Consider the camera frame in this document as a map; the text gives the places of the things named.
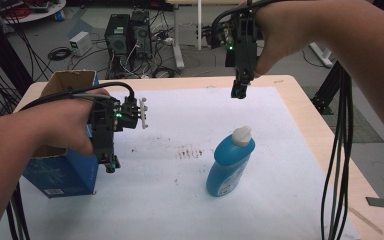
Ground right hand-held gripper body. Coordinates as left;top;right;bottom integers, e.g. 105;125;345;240
209;0;260;82

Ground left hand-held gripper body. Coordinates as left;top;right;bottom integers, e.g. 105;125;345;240
88;95;149;164

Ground blue cardboard box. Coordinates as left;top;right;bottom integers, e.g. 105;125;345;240
22;69;100;200

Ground blue bottle with white cap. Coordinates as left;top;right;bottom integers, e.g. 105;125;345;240
205;125;257;198

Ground person's right hand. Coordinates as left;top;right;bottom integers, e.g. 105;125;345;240
253;0;328;78

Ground person's left hand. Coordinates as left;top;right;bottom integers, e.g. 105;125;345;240
29;88;111;158

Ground thin white pole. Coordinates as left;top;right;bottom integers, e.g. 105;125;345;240
196;0;203;51

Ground white desk leg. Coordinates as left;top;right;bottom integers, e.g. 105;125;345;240
166;0;186;70

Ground small white box device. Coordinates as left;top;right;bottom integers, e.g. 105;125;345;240
68;31;93;57

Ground white power strip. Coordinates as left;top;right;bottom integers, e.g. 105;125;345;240
308;42;335;69

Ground black computer tower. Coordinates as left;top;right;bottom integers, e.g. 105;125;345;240
129;9;153;60
104;13;132;57

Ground black metal stand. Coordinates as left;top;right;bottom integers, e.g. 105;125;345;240
310;60;344;115
0;0;35;98

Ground round white table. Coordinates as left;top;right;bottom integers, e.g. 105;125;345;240
0;0;67;25

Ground grey tape strip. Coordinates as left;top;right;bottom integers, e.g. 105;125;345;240
365;196;384;215

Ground grey left gripper cable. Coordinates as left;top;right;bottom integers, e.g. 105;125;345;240
71;93;112;100

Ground coiled black cable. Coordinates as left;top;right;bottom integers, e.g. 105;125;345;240
47;46;73;62

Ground black right gripper cable bundle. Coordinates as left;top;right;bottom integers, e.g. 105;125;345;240
210;0;355;240

